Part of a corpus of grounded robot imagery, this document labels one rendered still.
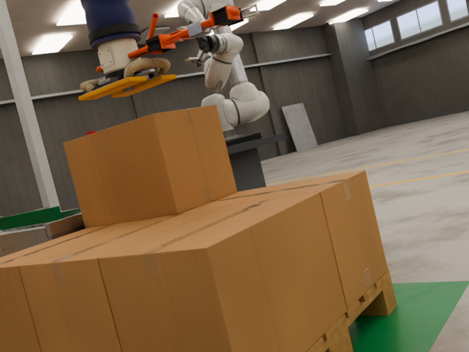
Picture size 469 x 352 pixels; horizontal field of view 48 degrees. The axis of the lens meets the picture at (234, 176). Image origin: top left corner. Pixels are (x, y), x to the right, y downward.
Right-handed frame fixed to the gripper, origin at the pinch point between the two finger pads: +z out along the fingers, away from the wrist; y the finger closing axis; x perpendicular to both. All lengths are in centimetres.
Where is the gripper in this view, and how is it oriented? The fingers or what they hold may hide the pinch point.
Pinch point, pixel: (183, 43)
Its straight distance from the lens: 237.4
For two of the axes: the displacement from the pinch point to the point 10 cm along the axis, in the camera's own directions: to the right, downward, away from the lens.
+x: -7.9, 1.6, 6.0
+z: -5.7, 1.9, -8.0
